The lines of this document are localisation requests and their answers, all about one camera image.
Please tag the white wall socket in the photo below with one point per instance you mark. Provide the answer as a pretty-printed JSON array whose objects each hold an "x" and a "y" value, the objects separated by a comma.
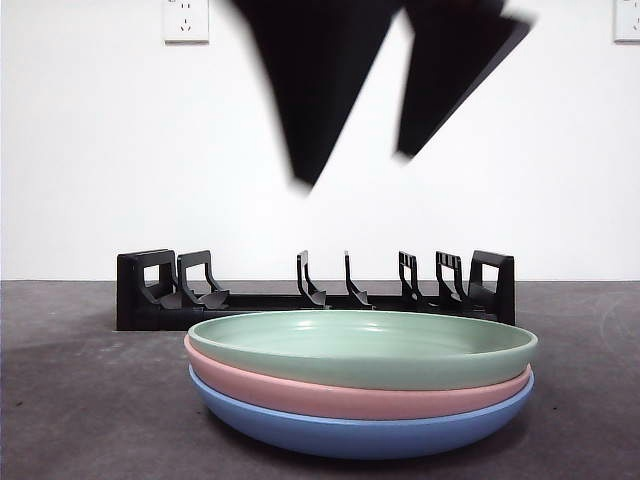
[
  {"x": 186, "y": 22},
  {"x": 627, "y": 20}
]

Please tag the black plate rack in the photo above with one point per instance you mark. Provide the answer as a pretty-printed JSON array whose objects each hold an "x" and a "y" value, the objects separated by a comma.
[{"x": 140, "y": 310}]

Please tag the blue round plate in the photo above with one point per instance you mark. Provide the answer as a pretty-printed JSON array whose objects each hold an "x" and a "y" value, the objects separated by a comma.
[{"x": 360, "y": 440}]

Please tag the pink round plate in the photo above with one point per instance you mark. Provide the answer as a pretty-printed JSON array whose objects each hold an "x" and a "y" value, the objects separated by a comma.
[{"x": 350, "y": 400}]

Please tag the green round plate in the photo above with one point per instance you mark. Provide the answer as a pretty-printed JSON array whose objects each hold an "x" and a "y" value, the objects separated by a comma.
[{"x": 360, "y": 340}]

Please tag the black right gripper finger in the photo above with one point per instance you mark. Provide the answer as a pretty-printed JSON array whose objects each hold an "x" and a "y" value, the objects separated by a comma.
[
  {"x": 315, "y": 75},
  {"x": 450, "y": 60}
]

